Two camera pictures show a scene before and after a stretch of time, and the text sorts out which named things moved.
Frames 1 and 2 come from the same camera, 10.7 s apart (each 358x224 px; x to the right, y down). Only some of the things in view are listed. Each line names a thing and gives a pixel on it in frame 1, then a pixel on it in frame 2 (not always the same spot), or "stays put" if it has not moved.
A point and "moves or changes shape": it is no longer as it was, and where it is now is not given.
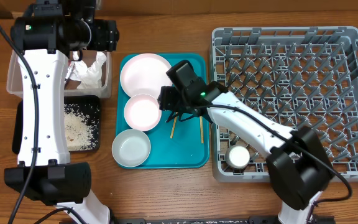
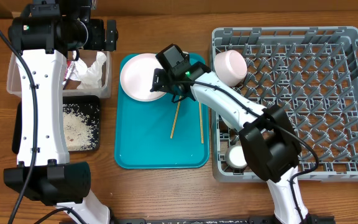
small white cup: (237, 156) stays put
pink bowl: (142, 112) → (231, 66)
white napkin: (91, 77) stays put
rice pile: (81, 133) stays put
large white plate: (145, 73) stays put
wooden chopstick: (175, 119) stays put
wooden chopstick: (201, 129) stays put
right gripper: (169, 101) → (157, 81)
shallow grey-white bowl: (131, 147) moves or changes shape
